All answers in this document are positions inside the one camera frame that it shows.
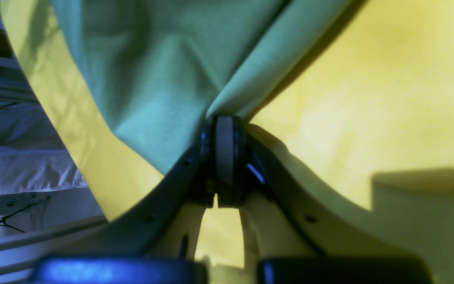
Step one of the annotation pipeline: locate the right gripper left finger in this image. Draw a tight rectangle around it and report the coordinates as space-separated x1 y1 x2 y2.
30 116 235 284

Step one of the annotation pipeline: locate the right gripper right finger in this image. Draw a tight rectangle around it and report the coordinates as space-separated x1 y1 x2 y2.
231 117 432 284

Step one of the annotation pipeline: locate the green T-shirt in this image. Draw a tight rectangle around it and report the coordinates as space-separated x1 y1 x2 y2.
52 0 351 174

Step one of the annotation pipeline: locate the yellow tablecloth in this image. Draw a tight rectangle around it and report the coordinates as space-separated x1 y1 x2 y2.
0 0 454 284

